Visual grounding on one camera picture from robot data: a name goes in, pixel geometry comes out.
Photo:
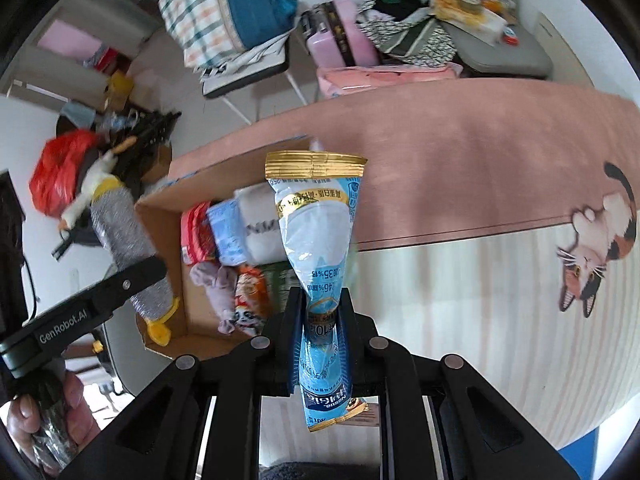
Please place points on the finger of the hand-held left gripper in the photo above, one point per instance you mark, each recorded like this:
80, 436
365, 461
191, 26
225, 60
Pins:
132, 285

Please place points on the silver and yellow pouch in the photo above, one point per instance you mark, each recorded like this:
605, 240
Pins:
125, 240

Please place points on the plaid bedding bundle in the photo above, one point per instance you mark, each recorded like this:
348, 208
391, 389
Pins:
225, 10

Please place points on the white goose plush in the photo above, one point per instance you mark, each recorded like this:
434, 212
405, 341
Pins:
92, 180

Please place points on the grey chair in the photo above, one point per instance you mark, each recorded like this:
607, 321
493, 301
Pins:
500, 55

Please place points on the blue stick sachet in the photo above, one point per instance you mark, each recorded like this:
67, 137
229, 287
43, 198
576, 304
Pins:
315, 230

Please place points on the white parcel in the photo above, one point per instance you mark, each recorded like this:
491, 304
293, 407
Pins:
480, 27

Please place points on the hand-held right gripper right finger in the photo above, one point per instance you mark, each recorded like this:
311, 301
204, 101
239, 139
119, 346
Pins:
350, 355

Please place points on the light blue cloth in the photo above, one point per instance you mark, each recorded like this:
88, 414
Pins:
77, 115

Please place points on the dark fuzzy cloth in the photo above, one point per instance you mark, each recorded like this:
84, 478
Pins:
320, 471

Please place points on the grey cloth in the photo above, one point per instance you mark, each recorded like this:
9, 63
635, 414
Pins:
215, 290

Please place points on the green packet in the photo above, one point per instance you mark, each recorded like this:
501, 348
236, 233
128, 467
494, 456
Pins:
277, 285

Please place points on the small brown cardboard box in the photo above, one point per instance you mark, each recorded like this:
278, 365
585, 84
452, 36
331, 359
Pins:
157, 162

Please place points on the red packet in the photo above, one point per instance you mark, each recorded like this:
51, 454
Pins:
197, 232

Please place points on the blue chair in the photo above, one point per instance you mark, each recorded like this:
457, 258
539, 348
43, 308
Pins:
582, 455

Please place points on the patterned tote bag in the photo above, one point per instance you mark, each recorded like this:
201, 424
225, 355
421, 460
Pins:
415, 37

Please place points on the white chair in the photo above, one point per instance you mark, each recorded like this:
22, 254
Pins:
125, 360

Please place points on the orange panda snack packet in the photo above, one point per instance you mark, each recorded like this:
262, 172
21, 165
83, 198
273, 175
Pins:
252, 300

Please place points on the yellow paper bag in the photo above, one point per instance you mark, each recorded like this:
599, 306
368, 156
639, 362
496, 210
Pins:
120, 90

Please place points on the yellow plastic bag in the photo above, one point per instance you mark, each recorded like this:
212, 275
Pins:
445, 5

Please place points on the black bag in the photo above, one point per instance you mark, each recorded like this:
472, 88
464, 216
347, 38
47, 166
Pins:
10, 240

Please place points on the white board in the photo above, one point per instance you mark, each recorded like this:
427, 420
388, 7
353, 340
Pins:
565, 45

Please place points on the person's left hand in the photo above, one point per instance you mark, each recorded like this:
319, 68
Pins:
82, 420

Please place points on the pink cloth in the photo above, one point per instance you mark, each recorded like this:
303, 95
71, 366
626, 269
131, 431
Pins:
390, 80

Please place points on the small red box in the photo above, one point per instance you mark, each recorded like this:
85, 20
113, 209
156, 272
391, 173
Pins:
511, 36

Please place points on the red plastic bag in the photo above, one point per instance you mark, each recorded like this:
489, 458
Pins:
55, 175

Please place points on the white pouch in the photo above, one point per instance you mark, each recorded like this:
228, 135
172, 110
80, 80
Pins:
262, 225

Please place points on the black tripod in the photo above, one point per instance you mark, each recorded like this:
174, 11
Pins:
150, 135

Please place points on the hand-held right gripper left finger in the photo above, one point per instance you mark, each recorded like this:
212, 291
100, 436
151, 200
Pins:
287, 355

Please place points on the white folding stool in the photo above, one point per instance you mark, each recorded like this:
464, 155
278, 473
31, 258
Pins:
250, 70

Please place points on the pink suitcase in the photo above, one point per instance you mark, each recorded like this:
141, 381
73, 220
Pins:
340, 35

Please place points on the light blue tissue packet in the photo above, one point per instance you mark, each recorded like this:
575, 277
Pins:
227, 235

